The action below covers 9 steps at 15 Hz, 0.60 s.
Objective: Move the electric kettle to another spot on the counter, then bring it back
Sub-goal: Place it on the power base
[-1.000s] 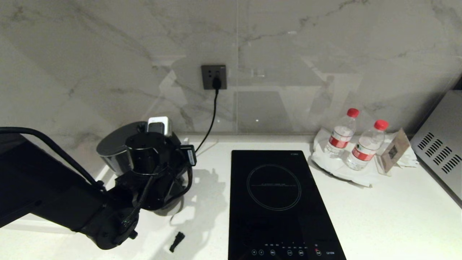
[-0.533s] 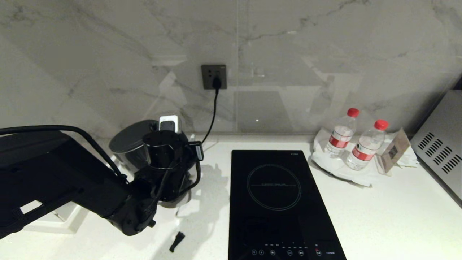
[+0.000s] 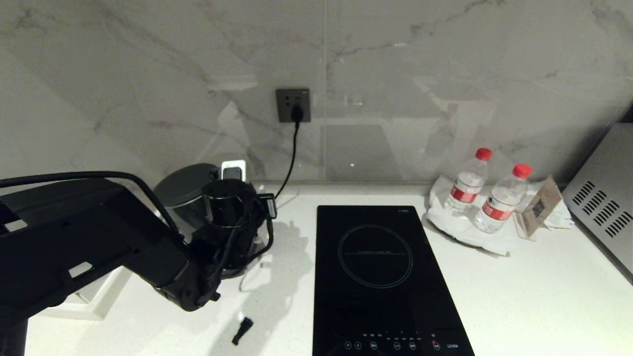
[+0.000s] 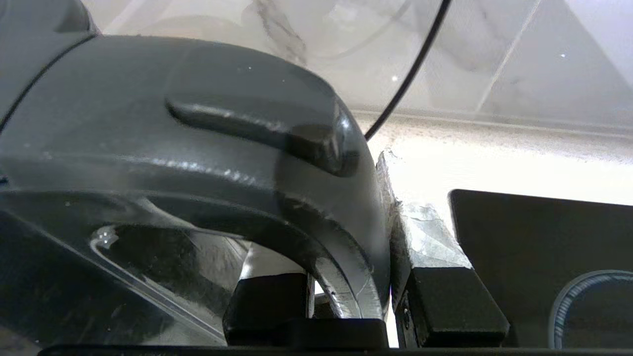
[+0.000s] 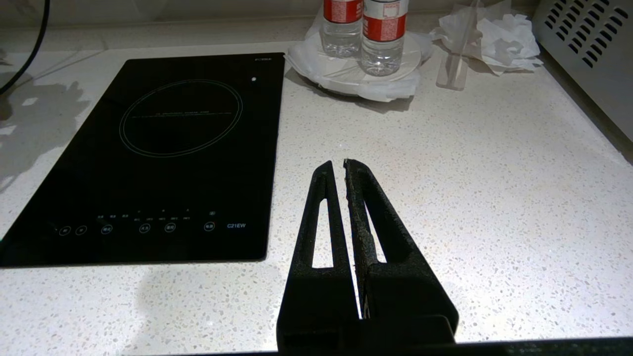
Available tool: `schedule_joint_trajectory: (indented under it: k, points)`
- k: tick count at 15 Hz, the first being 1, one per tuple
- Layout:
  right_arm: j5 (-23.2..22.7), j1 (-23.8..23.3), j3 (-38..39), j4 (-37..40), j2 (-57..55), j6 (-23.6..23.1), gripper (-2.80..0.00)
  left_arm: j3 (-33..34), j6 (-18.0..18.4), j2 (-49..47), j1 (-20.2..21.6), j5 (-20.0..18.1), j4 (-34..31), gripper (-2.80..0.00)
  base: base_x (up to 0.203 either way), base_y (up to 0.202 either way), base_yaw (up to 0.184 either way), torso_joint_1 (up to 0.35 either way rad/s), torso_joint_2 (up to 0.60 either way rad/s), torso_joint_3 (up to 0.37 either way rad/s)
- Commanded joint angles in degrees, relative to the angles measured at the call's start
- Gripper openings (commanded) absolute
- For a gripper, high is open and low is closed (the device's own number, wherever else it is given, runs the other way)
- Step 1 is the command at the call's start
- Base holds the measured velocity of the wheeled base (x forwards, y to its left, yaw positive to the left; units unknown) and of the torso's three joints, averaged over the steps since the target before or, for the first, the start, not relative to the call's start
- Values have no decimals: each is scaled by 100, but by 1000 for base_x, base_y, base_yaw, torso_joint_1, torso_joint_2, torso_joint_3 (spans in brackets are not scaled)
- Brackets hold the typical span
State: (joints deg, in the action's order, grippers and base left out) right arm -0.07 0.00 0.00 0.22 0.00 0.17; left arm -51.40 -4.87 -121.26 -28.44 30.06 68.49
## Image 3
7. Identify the grey electric kettle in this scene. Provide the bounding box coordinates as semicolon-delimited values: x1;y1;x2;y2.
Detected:
154;163;271;280

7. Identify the black induction cooktop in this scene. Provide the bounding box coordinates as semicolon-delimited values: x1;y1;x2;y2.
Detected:
312;205;475;356

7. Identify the red-capped water bottle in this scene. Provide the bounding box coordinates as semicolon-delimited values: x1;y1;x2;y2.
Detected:
447;147;493;217
474;163;533;234

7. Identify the white cloth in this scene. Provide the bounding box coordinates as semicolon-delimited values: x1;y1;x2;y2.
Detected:
426;175;575;257

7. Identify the small black plug piece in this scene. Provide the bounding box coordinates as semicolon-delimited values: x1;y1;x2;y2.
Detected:
231;317;254;346

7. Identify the brown card sign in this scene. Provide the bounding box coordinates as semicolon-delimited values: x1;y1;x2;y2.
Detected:
514;175;564;242

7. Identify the silver microwave oven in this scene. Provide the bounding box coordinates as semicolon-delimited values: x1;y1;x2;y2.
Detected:
562;123;633;285

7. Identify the black power cord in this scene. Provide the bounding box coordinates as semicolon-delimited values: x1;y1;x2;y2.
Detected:
274;122;301;200

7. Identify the dark wall socket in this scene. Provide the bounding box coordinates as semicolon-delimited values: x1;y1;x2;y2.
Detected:
275;88;312;123

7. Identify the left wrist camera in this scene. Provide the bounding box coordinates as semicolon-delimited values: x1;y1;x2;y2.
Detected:
221;159;247;181

